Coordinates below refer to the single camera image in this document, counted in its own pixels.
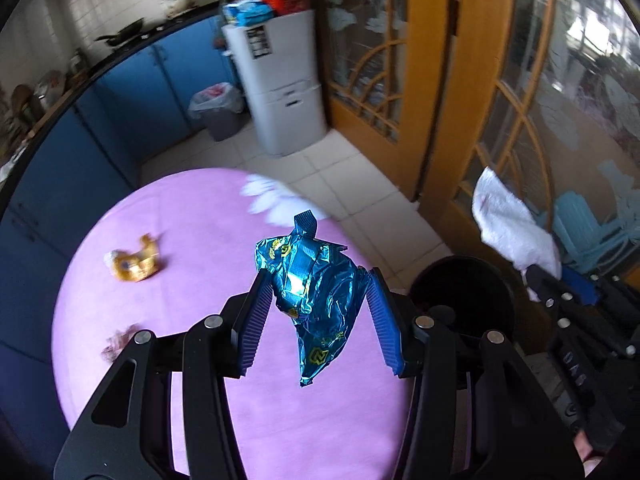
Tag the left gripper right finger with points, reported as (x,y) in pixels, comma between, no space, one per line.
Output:
(476,411)

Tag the white refrigerator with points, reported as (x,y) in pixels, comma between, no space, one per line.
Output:
(277,65)

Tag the light blue plastic chair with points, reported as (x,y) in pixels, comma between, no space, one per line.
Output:
(588,245)

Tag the blue kitchen cabinets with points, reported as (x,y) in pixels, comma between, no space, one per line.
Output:
(85,157)

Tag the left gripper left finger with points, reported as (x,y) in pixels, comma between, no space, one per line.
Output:
(124,431)

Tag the black wok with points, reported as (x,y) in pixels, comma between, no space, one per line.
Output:
(124,35)

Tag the brown candy wrapper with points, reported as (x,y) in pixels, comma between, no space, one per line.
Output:
(117,342)

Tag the grey bin with bag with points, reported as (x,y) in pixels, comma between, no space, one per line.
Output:
(219,109)

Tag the white tissue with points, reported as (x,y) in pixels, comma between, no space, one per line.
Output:
(508,227)

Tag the blue foil wrapper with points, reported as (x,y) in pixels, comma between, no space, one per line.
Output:
(318,287)

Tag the orange wooden glass door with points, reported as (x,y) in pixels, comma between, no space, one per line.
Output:
(544,92)

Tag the purple tablecloth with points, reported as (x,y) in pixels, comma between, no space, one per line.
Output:
(348,424)

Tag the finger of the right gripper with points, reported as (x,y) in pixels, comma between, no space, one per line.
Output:
(579,285)
(552,292)

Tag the gold snack wrapper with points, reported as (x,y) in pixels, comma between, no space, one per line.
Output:
(135,266)

